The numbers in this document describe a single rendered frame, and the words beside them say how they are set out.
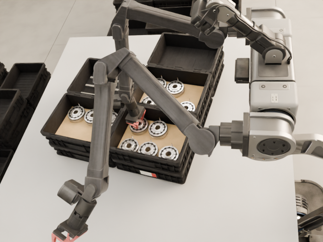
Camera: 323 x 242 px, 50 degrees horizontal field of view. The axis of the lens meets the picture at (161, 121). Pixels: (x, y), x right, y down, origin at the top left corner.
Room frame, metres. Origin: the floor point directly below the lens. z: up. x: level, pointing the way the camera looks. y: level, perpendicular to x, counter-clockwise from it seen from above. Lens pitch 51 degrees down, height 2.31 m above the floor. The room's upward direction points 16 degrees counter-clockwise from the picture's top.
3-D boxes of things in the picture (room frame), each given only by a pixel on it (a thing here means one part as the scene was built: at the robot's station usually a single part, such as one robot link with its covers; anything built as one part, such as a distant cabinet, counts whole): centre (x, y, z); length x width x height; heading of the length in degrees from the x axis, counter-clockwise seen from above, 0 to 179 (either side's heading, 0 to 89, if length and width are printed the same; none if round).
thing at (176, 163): (1.07, 0.07, 0.92); 0.40 x 0.30 x 0.02; 58
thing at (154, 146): (1.01, 0.11, 0.86); 0.10 x 0.10 x 0.01
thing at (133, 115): (1.19, 0.12, 0.98); 0.10 x 0.07 x 0.07; 143
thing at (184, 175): (1.07, 0.07, 0.76); 0.40 x 0.30 x 0.12; 58
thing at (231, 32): (1.03, -0.38, 1.45); 0.09 x 0.08 x 0.12; 158
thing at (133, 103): (1.19, 0.13, 1.04); 0.07 x 0.06 x 0.07; 69
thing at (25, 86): (2.29, 1.03, 0.31); 0.40 x 0.30 x 0.34; 158
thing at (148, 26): (2.56, -0.32, 0.31); 0.40 x 0.30 x 0.34; 68
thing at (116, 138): (1.07, 0.07, 0.87); 0.40 x 0.30 x 0.11; 58
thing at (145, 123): (1.19, 0.12, 0.86); 0.10 x 0.10 x 0.01
